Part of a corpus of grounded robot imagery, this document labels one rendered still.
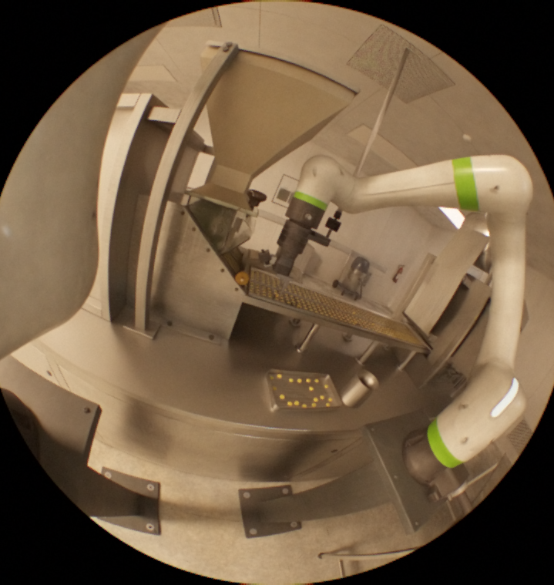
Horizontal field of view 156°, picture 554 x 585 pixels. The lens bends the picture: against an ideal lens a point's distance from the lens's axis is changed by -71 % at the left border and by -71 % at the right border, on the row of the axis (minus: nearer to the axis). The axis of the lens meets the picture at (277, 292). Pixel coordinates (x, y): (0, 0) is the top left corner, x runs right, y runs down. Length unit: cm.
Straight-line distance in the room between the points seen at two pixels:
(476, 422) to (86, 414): 55
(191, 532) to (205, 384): 90
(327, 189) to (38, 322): 53
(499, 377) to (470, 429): 9
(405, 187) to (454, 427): 48
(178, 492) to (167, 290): 98
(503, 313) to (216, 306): 71
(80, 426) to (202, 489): 95
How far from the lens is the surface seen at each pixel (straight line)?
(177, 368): 50
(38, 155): 16
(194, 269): 51
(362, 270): 444
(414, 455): 46
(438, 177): 47
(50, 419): 33
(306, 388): 58
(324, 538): 142
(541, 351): 440
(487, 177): 46
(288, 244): 51
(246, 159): 51
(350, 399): 61
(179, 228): 50
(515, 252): 58
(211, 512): 120
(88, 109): 17
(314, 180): 50
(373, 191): 54
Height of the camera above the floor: 119
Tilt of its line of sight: 23 degrees down
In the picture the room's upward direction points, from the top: 24 degrees clockwise
